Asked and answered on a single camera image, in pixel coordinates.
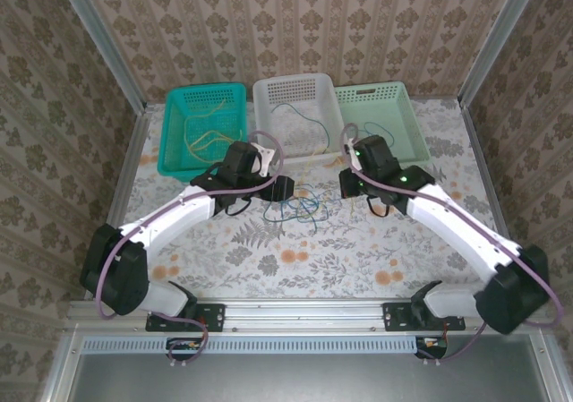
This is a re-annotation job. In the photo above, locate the thin dark green cable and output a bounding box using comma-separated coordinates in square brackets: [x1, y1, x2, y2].
[262, 195, 314, 233]
[271, 102, 332, 150]

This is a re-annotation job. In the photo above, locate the thin yellow cable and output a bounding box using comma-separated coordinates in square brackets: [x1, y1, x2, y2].
[181, 99, 245, 159]
[297, 149, 359, 218]

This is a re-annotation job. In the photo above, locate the mint green plastic basket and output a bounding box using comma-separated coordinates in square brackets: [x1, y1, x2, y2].
[333, 81, 433, 183]

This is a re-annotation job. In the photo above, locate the teal plastic basket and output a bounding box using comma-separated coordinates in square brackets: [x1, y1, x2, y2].
[157, 82, 249, 183]

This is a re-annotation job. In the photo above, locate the floral patterned table cover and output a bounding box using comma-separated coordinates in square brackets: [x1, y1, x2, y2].
[96, 97, 523, 300]

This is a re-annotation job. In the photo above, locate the white plastic basket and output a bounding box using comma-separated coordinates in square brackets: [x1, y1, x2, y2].
[252, 73, 351, 171]

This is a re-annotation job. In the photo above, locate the grey metal panel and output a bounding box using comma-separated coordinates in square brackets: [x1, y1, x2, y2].
[42, 332, 568, 402]

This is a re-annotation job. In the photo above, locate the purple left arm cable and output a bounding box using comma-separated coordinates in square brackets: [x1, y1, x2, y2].
[98, 131, 287, 367]

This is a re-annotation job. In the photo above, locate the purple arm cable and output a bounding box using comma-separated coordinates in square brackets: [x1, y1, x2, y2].
[342, 123, 564, 367]
[98, 131, 287, 367]

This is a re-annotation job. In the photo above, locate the black right camera cable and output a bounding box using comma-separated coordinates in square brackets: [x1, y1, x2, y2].
[366, 194, 398, 219]

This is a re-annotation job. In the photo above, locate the black camera cable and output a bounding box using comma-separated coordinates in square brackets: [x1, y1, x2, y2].
[366, 194, 398, 219]
[221, 195, 252, 218]

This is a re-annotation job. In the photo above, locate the black left camera cable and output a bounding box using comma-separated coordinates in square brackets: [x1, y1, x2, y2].
[221, 195, 252, 218]

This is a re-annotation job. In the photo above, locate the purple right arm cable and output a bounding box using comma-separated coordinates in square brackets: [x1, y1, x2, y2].
[342, 123, 564, 367]

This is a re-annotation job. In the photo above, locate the aluminium side rail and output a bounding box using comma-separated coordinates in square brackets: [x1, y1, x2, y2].
[459, 101, 520, 260]
[105, 104, 156, 233]

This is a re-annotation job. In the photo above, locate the aluminium cross rail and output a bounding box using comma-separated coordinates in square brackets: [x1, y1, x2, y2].
[65, 297, 556, 337]

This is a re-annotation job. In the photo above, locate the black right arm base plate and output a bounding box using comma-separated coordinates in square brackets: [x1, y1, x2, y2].
[382, 302, 466, 333]

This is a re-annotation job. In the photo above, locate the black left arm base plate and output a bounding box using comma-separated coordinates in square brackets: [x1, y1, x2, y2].
[145, 302, 227, 334]

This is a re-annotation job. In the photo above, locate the grey slotted cable duct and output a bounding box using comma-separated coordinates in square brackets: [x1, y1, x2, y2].
[81, 335, 422, 355]

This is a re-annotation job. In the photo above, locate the aluminium frame post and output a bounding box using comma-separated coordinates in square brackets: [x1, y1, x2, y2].
[49, 0, 150, 115]
[457, 0, 551, 110]

